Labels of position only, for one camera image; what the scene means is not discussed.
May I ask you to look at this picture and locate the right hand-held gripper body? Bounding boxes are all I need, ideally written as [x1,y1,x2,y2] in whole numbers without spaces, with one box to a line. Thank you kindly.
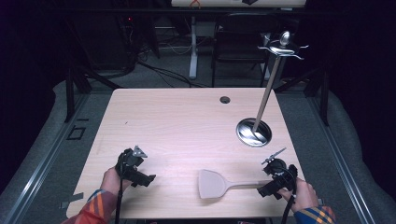
[261,147,299,191]

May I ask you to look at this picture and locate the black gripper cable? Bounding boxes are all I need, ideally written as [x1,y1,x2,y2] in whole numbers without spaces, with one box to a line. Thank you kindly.
[114,174,124,224]
[280,167,299,224]

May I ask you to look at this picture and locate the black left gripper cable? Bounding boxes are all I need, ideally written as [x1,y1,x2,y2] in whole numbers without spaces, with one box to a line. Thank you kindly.
[114,174,124,224]

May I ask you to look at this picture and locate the person's right hand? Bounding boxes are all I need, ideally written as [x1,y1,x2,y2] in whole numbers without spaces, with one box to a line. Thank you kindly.
[277,177,319,214]

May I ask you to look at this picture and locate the metal utensil hanging rack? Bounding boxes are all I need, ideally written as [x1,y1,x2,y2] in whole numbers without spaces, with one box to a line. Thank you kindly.
[235,30,310,147]

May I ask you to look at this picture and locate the black floor cables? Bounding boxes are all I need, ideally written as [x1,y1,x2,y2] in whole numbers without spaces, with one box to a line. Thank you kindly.
[135,59,208,90]

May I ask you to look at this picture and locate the aluminium floor rail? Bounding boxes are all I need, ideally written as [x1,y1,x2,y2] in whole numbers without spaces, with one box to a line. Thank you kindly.
[306,95,375,224]
[2,92,92,224]

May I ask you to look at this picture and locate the person's left hand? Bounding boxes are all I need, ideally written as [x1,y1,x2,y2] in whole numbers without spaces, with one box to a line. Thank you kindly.
[99,166,134,197]

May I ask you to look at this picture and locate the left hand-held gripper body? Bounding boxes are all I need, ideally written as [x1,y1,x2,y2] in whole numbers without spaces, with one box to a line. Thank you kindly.
[114,145,149,179]

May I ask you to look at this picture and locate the black metal frame leg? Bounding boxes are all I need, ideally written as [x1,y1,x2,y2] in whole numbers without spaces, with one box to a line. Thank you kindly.
[273,65,331,127]
[64,65,123,123]

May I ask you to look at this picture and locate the black chair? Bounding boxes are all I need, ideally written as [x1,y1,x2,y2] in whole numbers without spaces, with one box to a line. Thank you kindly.
[211,12,273,89]

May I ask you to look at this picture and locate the beige spatula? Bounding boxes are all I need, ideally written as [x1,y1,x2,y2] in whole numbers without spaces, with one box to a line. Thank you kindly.
[198,169,273,201]

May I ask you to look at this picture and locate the grey tape strip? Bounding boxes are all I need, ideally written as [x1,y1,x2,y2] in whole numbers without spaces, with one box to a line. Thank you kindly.
[59,191,85,210]

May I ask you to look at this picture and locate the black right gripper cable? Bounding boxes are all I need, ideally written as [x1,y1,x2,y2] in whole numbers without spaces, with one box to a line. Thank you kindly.
[280,167,299,224]

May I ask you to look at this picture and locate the white table leg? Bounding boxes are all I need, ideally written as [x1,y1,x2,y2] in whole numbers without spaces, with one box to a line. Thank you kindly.
[188,16,200,80]

